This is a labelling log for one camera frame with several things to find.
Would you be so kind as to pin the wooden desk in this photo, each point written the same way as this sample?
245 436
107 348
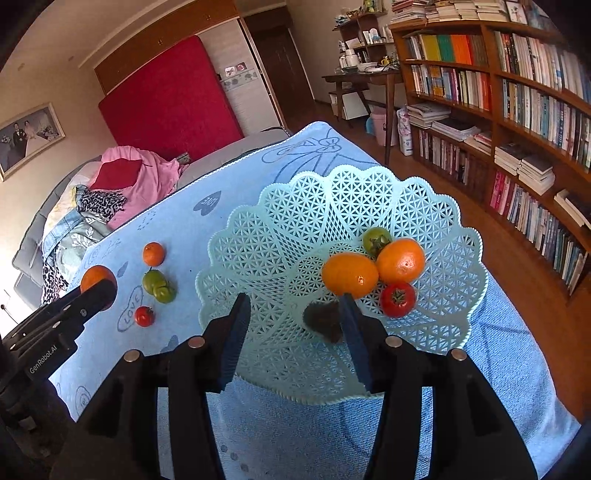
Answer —
359 82

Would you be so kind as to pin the oval orange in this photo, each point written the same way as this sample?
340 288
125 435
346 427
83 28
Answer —
350 272

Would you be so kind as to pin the wooden bookshelf with books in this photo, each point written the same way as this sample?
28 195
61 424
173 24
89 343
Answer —
517 98

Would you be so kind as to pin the grey bed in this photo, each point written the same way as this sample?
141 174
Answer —
28 258

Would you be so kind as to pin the green tomato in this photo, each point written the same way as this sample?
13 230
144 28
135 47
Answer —
152 280
163 292
375 240

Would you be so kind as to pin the dark purple wrinkled fruit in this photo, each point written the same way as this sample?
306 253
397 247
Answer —
323 318

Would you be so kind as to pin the small red tomato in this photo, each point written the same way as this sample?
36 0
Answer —
144 316

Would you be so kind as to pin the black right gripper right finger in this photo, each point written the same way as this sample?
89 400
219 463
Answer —
473 436

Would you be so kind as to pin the small desk shelf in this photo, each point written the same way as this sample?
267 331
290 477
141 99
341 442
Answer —
362 32

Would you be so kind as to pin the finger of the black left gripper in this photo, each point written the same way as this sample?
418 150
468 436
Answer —
66 316

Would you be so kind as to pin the light blue lattice basket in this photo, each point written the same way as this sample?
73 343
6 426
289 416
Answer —
306 242

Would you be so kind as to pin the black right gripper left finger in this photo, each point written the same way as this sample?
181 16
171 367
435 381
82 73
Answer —
116 435

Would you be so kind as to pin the bumpy mandarin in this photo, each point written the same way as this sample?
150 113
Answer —
94 275

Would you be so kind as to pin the pink waste bin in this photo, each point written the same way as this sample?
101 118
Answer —
379 120

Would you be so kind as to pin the framed wedding photo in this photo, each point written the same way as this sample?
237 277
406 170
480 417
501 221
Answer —
27 136

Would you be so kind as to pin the blue patterned towel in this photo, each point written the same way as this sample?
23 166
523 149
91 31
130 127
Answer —
260 434

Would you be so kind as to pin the red upright mattress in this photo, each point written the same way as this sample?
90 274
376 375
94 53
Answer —
174 104

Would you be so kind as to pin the pile of clothes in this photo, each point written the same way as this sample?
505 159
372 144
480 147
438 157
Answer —
128 181

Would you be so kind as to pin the dark wooden door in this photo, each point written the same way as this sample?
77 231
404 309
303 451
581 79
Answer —
270 32

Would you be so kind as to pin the large red tomato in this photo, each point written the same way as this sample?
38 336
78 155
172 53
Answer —
398 299

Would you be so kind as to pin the small mandarin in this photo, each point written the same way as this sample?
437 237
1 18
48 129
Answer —
153 254

